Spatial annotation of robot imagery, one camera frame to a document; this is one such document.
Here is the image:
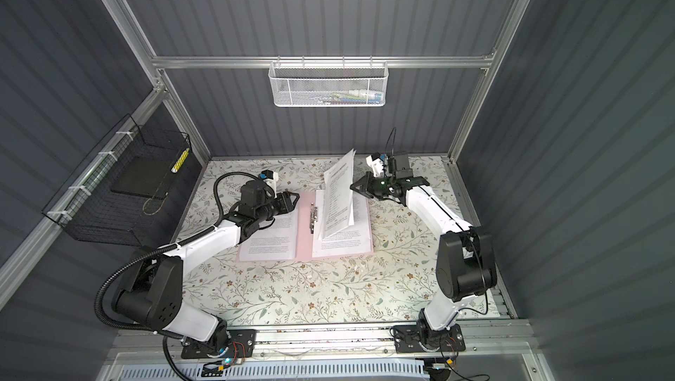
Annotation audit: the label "pink file folder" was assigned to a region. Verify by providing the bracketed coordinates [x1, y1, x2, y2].
[236, 188, 375, 263]

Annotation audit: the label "white sheet with XDOF header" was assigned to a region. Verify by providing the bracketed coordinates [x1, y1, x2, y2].
[319, 149, 356, 240]

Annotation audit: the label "white printed paper sheet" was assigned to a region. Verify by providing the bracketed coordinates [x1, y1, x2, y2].
[237, 210, 299, 262]

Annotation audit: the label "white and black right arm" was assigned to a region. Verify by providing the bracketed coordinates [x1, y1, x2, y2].
[351, 153, 497, 353]

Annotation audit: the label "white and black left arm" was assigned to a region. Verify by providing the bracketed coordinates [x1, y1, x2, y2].
[111, 171, 300, 356]

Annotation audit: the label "silver folder clip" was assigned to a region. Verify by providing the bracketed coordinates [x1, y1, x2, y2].
[309, 203, 318, 234]

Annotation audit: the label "yellow marker pen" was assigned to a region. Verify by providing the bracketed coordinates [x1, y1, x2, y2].
[171, 147, 190, 173]

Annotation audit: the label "pens in white basket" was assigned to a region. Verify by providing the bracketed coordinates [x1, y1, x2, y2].
[309, 90, 385, 105]

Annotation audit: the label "floral patterned table mat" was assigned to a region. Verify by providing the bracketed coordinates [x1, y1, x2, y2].
[179, 158, 438, 326]

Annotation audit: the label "black pad in basket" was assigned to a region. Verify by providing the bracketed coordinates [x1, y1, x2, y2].
[111, 157, 178, 200]

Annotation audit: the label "aluminium horizontal back bar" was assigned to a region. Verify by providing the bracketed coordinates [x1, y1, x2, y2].
[151, 56, 493, 70]

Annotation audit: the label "white ventilated grille strip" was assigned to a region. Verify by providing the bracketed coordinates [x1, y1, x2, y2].
[118, 358, 431, 381]

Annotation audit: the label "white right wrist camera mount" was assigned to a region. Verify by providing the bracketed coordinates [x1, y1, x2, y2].
[366, 153, 390, 179]

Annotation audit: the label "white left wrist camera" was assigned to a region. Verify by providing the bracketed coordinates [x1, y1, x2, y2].
[259, 170, 279, 192]

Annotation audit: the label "white wire mesh basket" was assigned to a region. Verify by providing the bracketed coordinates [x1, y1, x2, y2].
[268, 65, 390, 108]

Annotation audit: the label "black wire wall basket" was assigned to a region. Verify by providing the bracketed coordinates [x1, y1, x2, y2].
[42, 108, 202, 247]

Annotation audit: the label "black corrugated cable conduit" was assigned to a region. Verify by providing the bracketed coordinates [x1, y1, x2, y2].
[93, 171, 262, 381]

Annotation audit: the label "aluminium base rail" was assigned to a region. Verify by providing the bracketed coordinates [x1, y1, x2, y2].
[105, 319, 541, 363]

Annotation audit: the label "aluminium frame corner post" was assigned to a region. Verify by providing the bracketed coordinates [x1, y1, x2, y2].
[448, 0, 532, 164]

